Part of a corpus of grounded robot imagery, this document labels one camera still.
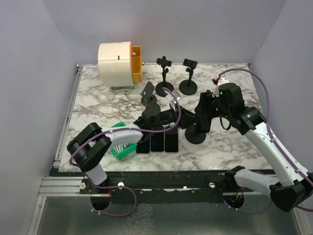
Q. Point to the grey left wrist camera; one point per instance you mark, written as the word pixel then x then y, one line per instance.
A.
pixel 173 98

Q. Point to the silver-edged phone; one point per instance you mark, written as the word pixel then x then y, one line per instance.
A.
pixel 143 147

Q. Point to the brown round phone stand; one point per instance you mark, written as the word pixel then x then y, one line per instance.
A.
pixel 147 96

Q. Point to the white cylindrical drum device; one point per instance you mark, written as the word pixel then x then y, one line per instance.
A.
pixel 114 63

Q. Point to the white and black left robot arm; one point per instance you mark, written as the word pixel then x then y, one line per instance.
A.
pixel 89 147

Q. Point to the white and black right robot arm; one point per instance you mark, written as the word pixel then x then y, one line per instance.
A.
pixel 293 182

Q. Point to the tall black phone stand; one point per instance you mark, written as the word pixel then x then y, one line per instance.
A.
pixel 188 86

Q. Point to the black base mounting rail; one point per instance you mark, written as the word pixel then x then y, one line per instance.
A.
pixel 164 187

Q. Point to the black round-base front stand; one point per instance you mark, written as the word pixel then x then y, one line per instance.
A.
pixel 164 63

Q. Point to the green plastic bin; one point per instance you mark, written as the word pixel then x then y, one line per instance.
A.
pixel 123 150

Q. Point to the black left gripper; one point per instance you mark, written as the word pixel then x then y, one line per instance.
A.
pixel 187 118

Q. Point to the purple-edged black phone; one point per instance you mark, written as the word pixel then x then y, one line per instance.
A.
pixel 171 142

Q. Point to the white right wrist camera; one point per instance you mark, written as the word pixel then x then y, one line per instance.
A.
pixel 217 81

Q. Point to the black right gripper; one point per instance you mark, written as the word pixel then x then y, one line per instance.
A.
pixel 206 98

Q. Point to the black phone with silver edge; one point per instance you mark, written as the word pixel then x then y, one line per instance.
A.
pixel 157 142

